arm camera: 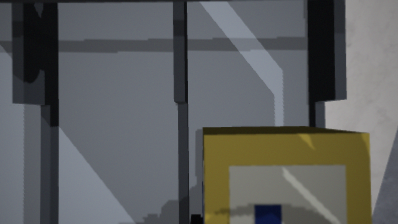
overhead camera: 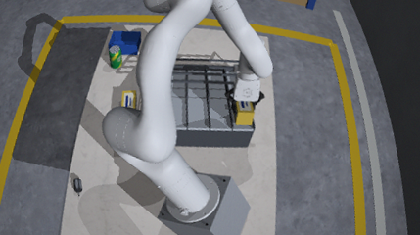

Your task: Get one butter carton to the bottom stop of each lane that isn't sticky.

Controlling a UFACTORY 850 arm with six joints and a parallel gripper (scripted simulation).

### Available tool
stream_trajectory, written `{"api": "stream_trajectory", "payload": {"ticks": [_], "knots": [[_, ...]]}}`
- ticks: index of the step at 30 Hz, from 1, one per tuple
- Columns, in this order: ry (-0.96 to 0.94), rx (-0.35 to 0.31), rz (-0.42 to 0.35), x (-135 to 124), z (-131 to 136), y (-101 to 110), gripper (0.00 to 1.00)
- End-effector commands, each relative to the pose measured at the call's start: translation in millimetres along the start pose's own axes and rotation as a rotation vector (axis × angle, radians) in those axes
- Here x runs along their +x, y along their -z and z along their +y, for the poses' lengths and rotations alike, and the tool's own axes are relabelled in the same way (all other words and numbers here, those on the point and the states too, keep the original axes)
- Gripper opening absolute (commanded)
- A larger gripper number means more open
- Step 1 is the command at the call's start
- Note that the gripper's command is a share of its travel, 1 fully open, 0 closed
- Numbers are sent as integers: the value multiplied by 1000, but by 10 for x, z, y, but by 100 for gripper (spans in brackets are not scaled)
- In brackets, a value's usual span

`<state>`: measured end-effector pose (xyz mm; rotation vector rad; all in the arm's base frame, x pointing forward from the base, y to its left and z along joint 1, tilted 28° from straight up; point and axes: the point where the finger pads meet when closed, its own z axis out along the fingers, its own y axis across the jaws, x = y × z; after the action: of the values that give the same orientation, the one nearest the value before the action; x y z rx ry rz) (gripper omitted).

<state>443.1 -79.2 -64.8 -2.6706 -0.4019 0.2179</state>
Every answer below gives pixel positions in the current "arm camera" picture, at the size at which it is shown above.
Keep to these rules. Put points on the yellow butter carton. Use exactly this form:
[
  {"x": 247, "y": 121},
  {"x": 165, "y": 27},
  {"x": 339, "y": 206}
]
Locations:
[{"x": 286, "y": 175}]

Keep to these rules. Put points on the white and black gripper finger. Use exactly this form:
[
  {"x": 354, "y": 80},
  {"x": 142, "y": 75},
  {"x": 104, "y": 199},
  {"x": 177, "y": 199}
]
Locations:
[{"x": 196, "y": 219}]

